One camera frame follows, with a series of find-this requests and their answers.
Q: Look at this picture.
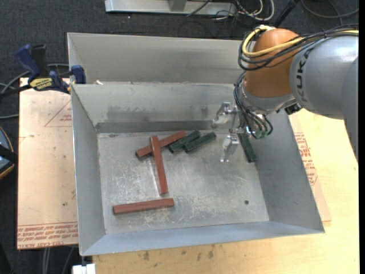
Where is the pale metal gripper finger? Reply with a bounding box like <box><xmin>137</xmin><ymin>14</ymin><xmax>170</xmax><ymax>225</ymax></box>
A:
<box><xmin>219</xmin><ymin>134</ymin><xmax>240</xmax><ymax>164</ymax></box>
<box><xmin>211</xmin><ymin>102</ymin><xmax>233</xmax><ymax>126</ymax></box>

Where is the dark green flat block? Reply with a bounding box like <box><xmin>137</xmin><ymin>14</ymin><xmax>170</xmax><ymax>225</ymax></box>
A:
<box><xmin>237</xmin><ymin>132</ymin><xmax>257</xmax><ymax>163</ymax></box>
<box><xmin>183</xmin><ymin>131</ymin><xmax>217</xmax><ymax>154</ymax></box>
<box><xmin>168</xmin><ymin>130</ymin><xmax>201</xmax><ymax>155</ymax></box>

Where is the grey metal bin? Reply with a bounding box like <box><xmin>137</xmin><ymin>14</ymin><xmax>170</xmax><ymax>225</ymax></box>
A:
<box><xmin>66</xmin><ymin>32</ymin><xmax>326</xmax><ymax>257</ymax></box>

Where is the red-brown flat block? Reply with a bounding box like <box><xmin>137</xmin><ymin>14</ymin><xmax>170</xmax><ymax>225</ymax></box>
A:
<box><xmin>149</xmin><ymin>135</ymin><xmax>170</xmax><ymax>196</ymax></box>
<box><xmin>135</xmin><ymin>130</ymin><xmax>188</xmax><ymax>160</ymax></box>
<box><xmin>112</xmin><ymin>198</ymin><xmax>176</xmax><ymax>216</ymax></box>

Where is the brown cardboard board, red print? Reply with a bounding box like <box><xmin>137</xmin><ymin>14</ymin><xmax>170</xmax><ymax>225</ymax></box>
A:
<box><xmin>17</xmin><ymin>76</ymin><xmax>333</xmax><ymax>251</ymax></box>

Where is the black cylinder on white bracket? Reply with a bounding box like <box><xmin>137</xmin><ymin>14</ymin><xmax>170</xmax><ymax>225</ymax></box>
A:
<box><xmin>284</xmin><ymin>102</ymin><xmax>302</xmax><ymax>116</ymax></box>

